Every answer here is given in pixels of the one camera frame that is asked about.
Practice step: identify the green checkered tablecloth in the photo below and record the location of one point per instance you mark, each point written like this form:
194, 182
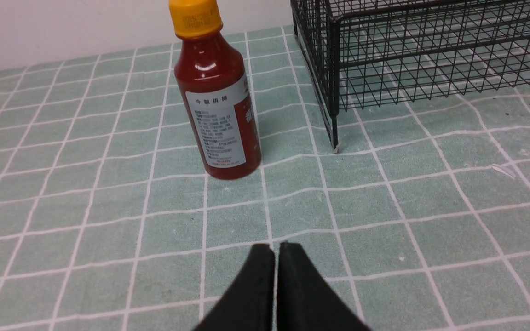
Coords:
108, 221

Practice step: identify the black wire mesh shelf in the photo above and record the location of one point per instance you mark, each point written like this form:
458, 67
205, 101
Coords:
363, 53

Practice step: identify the red sauce bottle orange cap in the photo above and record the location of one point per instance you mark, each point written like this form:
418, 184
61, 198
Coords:
212, 79

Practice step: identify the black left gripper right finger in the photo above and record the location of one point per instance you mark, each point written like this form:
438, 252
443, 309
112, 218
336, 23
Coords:
305, 301

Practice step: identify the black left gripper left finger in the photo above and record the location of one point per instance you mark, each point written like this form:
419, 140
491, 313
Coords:
247, 304

